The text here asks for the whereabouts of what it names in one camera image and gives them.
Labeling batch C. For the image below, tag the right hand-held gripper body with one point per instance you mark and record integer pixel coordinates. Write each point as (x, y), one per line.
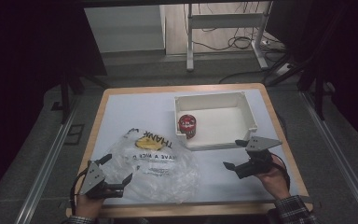
(258, 158)

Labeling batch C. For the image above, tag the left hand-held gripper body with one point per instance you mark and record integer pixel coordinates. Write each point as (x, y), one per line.
(93, 180)

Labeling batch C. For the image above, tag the white plastic box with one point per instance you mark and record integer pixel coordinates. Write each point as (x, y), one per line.
(220, 127)

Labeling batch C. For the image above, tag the clear plastic bag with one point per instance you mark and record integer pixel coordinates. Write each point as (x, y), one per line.
(167, 180)

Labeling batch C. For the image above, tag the yellow banana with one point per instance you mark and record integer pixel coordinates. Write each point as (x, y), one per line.
(149, 143)

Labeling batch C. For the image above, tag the red-lidded can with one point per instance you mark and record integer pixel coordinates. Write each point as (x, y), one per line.
(187, 124)

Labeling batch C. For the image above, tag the person's left hand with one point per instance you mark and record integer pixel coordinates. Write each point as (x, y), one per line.
(87, 207)

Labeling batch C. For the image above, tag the person's right hand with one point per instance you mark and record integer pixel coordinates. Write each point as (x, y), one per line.
(275, 182)

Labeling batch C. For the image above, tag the black metal stand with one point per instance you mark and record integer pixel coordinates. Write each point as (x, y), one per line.
(318, 99)
(64, 99)

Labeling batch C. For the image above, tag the white power strip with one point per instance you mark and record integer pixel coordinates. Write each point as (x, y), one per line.
(283, 70)

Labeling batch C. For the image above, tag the grey cabinet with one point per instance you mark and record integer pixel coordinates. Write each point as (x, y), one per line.
(124, 28)

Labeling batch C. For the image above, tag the silver metal rail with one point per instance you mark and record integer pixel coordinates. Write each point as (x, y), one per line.
(43, 174)
(338, 149)

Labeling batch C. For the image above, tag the white metal desk frame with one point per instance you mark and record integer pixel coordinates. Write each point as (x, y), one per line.
(223, 21)

